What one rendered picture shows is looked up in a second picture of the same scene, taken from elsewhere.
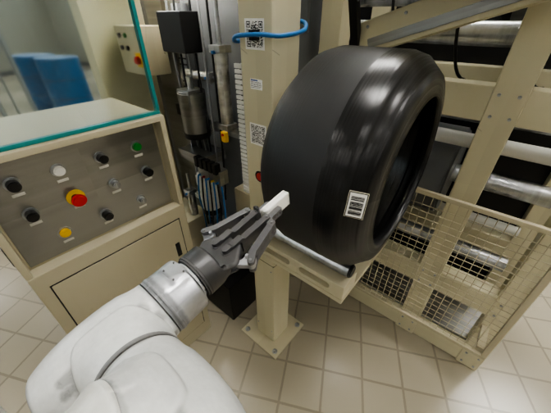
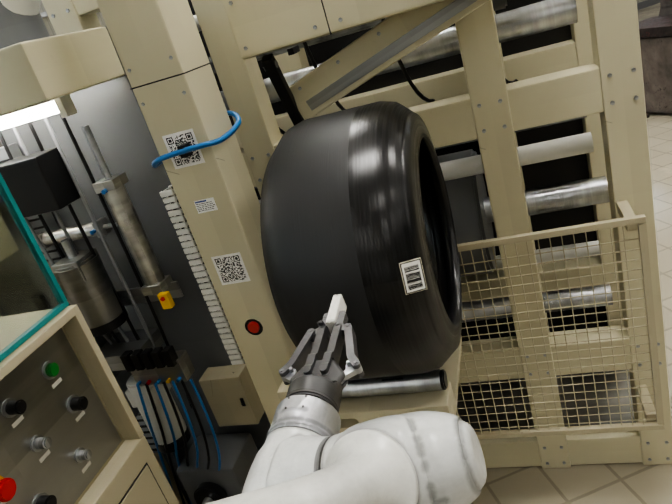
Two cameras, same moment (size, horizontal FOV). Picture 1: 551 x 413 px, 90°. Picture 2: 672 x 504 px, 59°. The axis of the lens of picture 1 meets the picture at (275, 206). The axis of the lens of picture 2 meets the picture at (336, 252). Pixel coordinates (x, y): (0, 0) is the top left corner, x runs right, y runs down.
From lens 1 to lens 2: 48 cm
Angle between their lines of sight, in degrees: 21
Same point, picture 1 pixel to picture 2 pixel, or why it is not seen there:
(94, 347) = (290, 470)
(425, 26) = (367, 69)
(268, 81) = (223, 195)
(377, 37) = (317, 95)
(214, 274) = (332, 390)
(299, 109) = (298, 207)
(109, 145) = (16, 383)
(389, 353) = not seen: outside the picture
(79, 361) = not seen: hidden behind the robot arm
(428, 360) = (614, 489)
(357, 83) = (346, 157)
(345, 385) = not seen: outside the picture
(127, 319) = (296, 443)
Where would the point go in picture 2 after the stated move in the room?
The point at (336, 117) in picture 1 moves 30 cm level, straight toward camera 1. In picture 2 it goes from (345, 198) to (401, 251)
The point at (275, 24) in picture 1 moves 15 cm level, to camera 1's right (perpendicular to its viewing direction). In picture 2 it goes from (208, 129) to (272, 106)
